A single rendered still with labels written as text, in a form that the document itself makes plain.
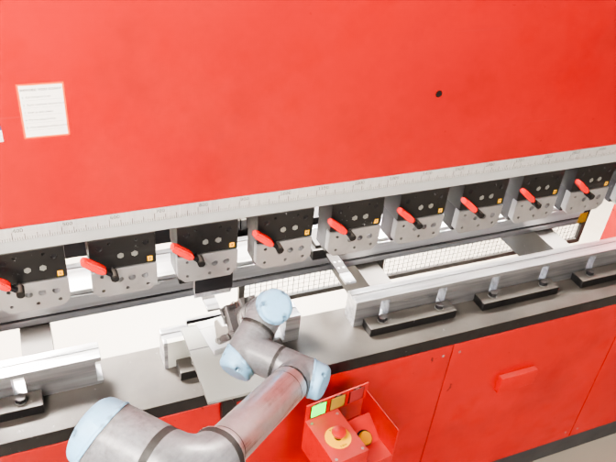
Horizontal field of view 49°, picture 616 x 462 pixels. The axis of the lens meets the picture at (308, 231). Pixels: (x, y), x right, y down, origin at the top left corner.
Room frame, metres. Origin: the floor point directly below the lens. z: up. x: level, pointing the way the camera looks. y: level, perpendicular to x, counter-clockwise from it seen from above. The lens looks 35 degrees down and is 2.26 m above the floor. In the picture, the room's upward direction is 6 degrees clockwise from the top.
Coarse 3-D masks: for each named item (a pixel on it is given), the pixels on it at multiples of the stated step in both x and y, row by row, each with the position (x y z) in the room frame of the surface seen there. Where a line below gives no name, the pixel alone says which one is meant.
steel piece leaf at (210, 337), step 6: (222, 324) 1.33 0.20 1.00; (204, 330) 1.31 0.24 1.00; (210, 330) 1.31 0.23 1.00; (204, 336) 1.28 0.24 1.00; (210, 336) 1.29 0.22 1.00; (210, 342) 1.27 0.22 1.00; (228, 342) 1.27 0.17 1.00; (216, 348) 1.24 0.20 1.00; (222, 348) 1.23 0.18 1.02; (216, 354) 1.22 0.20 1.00
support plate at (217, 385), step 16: (192, 336) 1.28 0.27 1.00; (192, 352) 1.23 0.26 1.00; (208, 352) 1.23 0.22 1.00; (208, 368) 1.18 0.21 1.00; (208, 384) 1.13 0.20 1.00; (224, 384) 1.13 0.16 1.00; (240, 384) 1.14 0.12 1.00; (256, 384) 1.14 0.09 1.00; (208, 400) 1.08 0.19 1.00; (224, 400) 1.09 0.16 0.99
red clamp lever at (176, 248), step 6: (174, 246) 1.24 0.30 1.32; (180, 246) 1.26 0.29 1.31; (174, 252) 1.24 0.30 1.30; (180, 252) 1.24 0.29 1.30; (186, 252) 1.25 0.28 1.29; (186, 258) 1.25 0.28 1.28; (192, 258) 1.26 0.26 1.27; (198, 258) 1.27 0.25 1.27; (198, 264) 1.26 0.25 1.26; (204, 264) 1.27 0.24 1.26
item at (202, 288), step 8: (232, 272) 1.37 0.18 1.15; (200, 280) 1.34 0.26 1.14; (208, 280) 1.35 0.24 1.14; (216, 280) 1.36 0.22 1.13; (224, 280) 1.36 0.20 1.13; (232, 280) 1.37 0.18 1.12; (200, 288) 1.34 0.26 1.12; (208, 288) 1.35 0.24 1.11; (216, 288) 1.36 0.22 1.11; (224, 288) 1.36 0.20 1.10; (200, 296) 1.35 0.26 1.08
